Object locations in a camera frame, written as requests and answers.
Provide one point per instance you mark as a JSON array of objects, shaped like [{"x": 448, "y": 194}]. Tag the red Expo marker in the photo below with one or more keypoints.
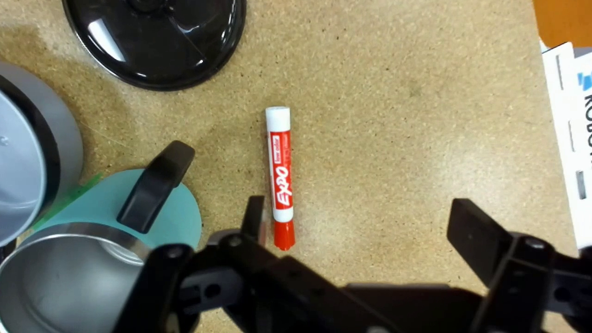
[{"x": 281, "y": 177}]

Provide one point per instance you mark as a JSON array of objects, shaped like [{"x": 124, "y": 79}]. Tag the black round pot lid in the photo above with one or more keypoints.
[{"x": 154, "y": 37}]

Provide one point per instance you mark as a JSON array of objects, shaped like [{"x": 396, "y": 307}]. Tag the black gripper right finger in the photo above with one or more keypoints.
[{"x": 537, "y": 283}]

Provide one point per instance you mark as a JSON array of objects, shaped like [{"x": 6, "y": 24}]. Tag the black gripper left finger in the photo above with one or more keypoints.
[{"x": 246, "y": 277}]

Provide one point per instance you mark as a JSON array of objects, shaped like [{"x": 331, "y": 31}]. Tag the white and blue box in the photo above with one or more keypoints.
[{"x": 570, "y": 122}]

